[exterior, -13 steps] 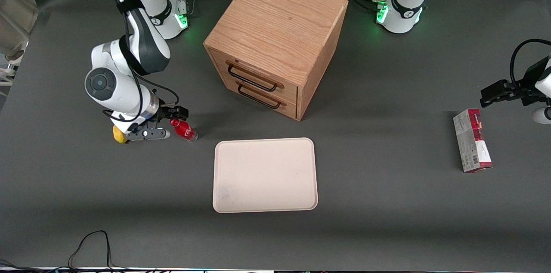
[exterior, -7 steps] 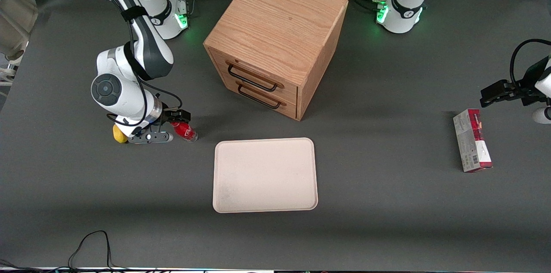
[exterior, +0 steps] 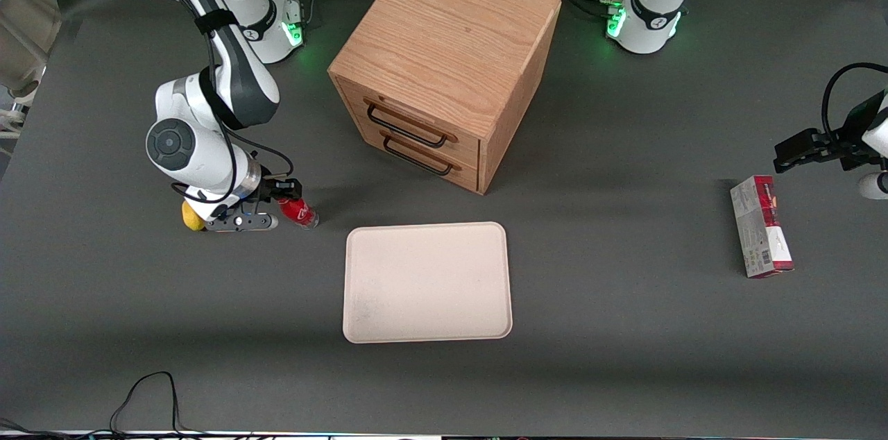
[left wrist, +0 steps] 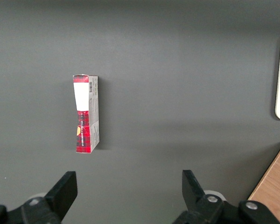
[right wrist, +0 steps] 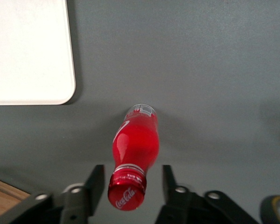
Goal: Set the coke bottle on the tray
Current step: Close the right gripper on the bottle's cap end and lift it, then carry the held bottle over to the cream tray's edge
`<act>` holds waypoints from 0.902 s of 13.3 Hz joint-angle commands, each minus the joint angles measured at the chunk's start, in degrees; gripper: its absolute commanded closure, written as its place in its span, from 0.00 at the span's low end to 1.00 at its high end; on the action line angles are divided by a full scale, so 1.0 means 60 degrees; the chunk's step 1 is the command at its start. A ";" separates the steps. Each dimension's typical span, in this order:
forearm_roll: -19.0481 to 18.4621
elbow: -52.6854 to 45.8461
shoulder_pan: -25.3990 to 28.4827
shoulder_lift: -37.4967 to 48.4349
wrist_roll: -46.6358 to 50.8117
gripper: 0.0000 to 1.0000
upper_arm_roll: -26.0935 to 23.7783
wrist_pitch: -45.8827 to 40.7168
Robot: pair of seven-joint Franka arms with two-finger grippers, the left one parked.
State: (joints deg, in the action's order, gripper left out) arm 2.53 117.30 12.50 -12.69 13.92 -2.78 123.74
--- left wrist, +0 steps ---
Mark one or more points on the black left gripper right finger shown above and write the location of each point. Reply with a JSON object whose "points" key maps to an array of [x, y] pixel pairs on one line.
{"points": [[196, 200]]}

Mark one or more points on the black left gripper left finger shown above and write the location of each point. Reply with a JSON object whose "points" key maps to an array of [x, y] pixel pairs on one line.
{"points": [[58, 198]]}

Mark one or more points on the wooden drawer cabinet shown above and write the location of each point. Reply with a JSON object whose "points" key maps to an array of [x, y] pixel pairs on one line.
{"points": [[275, 186]]}

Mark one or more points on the red and grey carton box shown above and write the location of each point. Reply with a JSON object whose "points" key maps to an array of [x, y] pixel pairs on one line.
{"points": [[86, 116]]}

